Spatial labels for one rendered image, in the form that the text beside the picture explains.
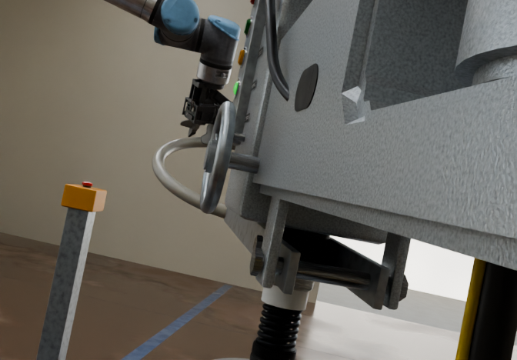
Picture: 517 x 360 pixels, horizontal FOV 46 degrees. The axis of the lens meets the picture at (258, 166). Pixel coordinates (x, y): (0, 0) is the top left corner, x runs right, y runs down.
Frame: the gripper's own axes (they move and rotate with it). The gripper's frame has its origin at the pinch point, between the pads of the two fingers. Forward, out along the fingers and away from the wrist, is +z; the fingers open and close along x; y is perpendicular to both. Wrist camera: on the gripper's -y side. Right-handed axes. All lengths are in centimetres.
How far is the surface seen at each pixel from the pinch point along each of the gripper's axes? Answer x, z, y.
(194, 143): 1.7, -2.0, 4.4
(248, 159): 79, -34, 46
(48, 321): -37, 84, 23
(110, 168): -489, 246, -206
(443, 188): 123, -53, 70
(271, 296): 82, -12, 37
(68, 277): -39, 68, 17
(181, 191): 29.8, -2.5, 23.4
